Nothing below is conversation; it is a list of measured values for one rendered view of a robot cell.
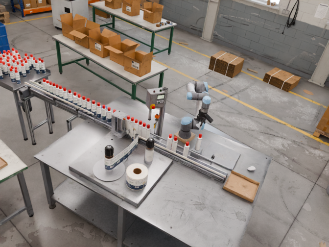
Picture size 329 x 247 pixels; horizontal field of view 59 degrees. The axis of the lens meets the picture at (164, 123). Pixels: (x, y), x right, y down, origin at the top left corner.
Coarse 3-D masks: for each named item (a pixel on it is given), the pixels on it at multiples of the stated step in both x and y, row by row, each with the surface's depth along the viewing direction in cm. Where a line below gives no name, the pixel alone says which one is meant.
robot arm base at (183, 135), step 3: (180, 129) 332; (180, 132) 331; (183, 132) 328; (186, 132) 327; (189, 132) 330; (180, 135) 331; (183, 135) 329; (186, 135) 330; (189, 135) 331; (183, 138) 331; (186, 138) 330
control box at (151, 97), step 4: (156, 88) 296; (160, 88) 296; (148, 92) 289; (152, 92) 289; (156, 92) 290; (160, 92) 290; (164, 92) 292; (148, 96) 291; (152, 96) 288; (156, 96) 290; (164, 96) 295; (148, 100) 293; (152, 100) 291; (156, 100) 293; (148, 104) 295; (152, 104) 294; (156, 104) 296; (160, 104) 299; (148, 108) 297
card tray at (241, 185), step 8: (232, 176) 298; (240, 176) 298; (232, 184) 289; (240, 184) 290; (248, 184) 291; (256, 184) 293; (232, 192) 280; (240, 192) 282; (248, 192) 283; (256, 192) 280; (248, 200) 275
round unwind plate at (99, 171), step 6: (96, 162) 284; (102, 162) 285; (96, 168) 278; (102, 168) 279; (114, 168) 281; (120, 168) 281; (96, 174) 272; (102, 174) 272; (108, 174) 273; (114, 174) 274; (120, 174) 275; (108, 180) 268
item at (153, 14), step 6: (144, 6) 665; (150, 6) 677; (156, 6) 673; (162, 6) 663; (144, 12) 667; (150, 12) 643; (156, 12) 652; (144, 18) 674; (150, 18) 661; (156, 18) 661
